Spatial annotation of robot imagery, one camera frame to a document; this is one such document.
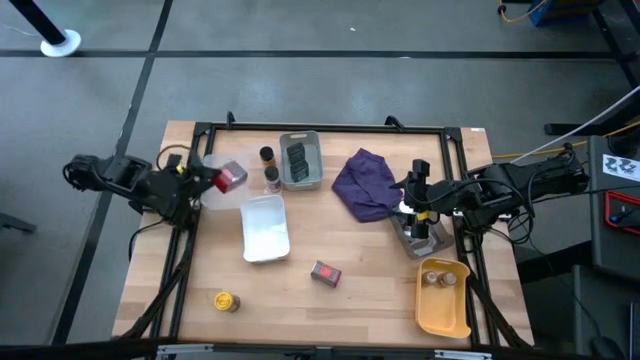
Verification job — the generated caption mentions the black desk leg frame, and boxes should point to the black desk leg frame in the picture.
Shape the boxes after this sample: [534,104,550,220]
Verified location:
[543,0,640,137]

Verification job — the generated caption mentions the gray plastic bin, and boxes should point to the gray plastic bin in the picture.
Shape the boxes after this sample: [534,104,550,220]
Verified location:
[278,130,325,192]

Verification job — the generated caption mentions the smoked paprika tin red lid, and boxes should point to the smoked paprika tin red lid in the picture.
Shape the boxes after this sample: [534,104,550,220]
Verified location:
[213,159,249,195]
[309,259,343,289]

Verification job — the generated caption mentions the purple label spice bottle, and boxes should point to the purple label spice bottle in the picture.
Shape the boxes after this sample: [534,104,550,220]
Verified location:
[263,166,282,195]

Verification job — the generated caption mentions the black stanchion post white base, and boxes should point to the black stanchion post white base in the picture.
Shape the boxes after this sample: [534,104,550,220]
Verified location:
[8,0,82,58]

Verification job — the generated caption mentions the black crossbar silver brackets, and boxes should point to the black crossbar silver brackets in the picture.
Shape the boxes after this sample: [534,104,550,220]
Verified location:
[0,337,640,360]

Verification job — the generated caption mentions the dark cabinet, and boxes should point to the dark cabinet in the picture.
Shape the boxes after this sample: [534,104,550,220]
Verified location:
[587,134,640,281]

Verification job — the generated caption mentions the yellow plastic bin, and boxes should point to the yellow plastic bin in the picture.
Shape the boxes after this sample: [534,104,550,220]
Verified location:
[414,257,473,340]

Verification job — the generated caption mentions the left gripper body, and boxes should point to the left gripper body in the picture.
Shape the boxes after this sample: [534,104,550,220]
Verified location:
[167,162,214,201]

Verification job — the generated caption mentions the purple cloth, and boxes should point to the purple cloth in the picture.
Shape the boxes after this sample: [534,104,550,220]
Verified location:
[331,147,405,224]

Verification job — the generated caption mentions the dark green spice tin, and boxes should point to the dark green spice tin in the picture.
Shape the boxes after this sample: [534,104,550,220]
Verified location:
[285,142,307,164]
[289,159,311,184]

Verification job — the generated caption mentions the black table frame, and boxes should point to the black table frame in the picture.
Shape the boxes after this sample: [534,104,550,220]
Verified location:
[112,110,531,351]

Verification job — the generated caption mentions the red-framed device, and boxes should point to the red-framed device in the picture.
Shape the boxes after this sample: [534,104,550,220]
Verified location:
[602,189,640,237]

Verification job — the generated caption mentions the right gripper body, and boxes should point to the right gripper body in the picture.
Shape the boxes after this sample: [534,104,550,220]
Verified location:
[404,179,461,221]

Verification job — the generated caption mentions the yellow-lid spice jar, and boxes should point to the yellow-lid spice jar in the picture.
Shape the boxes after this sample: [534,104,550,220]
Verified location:
[213,290,242,313]

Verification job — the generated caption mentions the yellow cable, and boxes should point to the yellow cable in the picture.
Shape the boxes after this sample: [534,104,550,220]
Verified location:
[492,119,640,160]

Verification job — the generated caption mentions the blue box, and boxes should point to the blue box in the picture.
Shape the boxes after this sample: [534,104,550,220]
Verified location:
[527,0,601,27]

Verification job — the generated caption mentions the white sticker black print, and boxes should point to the white sticker black print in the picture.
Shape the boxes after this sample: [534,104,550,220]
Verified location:
[602,153,640,182]

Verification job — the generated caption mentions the white plastic bin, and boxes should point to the white plastic bin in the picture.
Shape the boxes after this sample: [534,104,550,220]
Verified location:
[239,194,292,265]

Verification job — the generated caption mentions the dark transparent plastic bin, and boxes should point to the dark transparent plastic bin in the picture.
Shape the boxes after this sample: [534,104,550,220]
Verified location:
[388,199,455,261]

